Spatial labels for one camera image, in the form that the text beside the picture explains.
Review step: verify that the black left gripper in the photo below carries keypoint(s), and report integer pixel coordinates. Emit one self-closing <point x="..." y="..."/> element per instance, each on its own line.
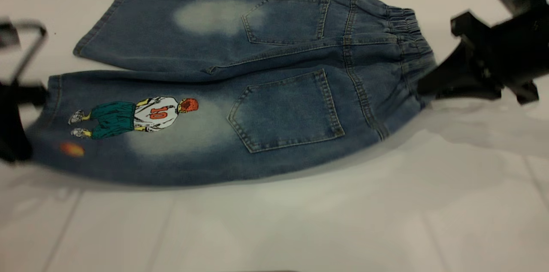
<point x="13" y="130"/>

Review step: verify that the silver metal camera bracket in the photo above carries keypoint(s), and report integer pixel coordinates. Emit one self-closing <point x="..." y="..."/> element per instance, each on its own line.
<point x="32" y="51"/>

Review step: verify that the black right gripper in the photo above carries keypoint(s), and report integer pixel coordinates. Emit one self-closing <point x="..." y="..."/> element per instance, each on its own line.
<point x="517" y="51"/>

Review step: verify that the blue denim printed jeans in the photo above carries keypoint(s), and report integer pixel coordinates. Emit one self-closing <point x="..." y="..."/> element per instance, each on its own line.
<point x="274" y="126"/>

